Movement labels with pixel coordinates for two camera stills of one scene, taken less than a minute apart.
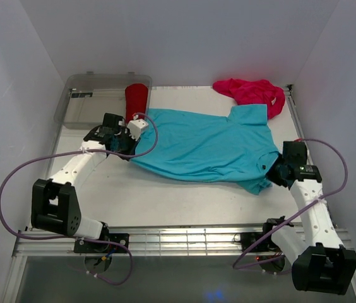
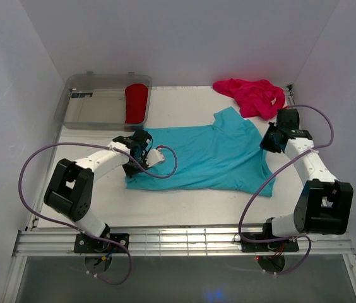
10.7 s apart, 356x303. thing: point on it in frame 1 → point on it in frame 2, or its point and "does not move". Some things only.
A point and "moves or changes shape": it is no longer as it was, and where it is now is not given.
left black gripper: (133, 142) → (130, 172)
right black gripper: (271, 173) → (265, 143)
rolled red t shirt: (136, 96) does not move
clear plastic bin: (86, 98) does not move
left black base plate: (91, 247) does not move
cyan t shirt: (237, 149) moves or changes shape
